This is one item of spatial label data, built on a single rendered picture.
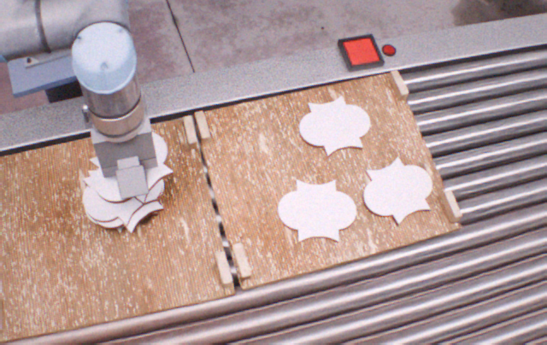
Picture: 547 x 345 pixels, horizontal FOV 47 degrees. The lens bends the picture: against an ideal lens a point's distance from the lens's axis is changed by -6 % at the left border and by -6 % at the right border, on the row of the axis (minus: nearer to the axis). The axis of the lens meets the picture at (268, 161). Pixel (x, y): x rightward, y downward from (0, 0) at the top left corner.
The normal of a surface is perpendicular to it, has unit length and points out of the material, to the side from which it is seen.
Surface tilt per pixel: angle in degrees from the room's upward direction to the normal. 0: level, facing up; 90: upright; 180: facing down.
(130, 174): 27
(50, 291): 0
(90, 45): 0
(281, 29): 0
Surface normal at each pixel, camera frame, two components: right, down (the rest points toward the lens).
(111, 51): 0.06, -0.48
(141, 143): 0.26, 0.86
